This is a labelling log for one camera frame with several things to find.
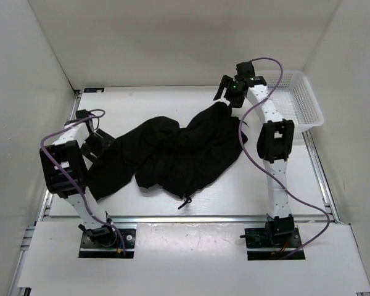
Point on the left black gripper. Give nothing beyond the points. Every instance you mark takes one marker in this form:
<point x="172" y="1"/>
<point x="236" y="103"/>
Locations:
<point x="106" y="141"/>

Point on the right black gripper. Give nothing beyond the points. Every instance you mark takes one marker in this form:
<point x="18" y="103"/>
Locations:
<point x="235" y="102"/>

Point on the black trousers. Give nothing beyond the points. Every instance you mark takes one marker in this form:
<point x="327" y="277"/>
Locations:
<point x="180" y="160"/>

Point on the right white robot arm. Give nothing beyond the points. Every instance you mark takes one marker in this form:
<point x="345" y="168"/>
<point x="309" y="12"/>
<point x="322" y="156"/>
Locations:
<point x="274" y="146"/>

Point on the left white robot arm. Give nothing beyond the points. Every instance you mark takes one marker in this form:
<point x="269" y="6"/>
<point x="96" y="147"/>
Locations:
<point x="65" y="171"/>

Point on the black label sticker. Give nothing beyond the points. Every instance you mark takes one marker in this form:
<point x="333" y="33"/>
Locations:
<point x="93" y="90"/>

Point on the white perforated plastic basket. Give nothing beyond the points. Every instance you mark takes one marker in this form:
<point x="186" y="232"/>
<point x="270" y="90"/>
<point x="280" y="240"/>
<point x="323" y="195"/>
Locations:
<point x="293" y="98"/>

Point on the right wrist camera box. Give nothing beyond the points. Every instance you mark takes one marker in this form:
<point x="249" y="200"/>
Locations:
<point x="245" y="70"/>

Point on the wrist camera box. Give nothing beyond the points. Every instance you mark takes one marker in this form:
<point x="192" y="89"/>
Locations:
<point x="245" y="70"/>
<point x="81" y="114"/>

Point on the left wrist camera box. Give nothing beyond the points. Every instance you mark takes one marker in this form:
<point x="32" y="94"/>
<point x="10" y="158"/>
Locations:
<point x="81" y="114"/>

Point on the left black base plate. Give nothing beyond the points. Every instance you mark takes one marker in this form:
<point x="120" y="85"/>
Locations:
<point x="111" y="247"/>

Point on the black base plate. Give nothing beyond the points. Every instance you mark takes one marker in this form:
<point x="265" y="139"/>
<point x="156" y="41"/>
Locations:
<point x="111" y="247"/>
<point x="261" y="248"/>

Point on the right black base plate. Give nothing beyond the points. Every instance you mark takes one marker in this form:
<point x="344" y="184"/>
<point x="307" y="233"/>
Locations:
<point x="261" y="248"/>

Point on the aluminium frame rail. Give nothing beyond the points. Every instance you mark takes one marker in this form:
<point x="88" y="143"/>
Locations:
<point x="49" y="159"/>

